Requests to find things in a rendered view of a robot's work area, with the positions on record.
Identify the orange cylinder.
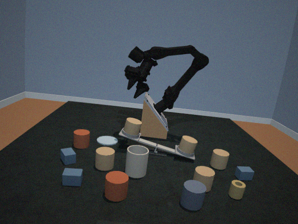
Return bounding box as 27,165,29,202
74,129,90,149
105,171,129,202

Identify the grey cup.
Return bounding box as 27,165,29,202
125,145,149,178

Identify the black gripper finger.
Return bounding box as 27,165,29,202
134,86,147,99
127,73,139,90

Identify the blue block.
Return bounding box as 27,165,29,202
235,166,254,181
62,168,83,187
60,148,76,165

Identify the tan cylinder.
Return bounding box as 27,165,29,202
210,149,229,170
193,166,215,192
123,118,142,135
179,136,198,154
95,147,115,171

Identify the blue cylinder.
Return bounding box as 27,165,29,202
180,180,206,211

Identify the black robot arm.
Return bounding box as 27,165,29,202
128,45,209,116

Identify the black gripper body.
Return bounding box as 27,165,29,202
127,65,150,92

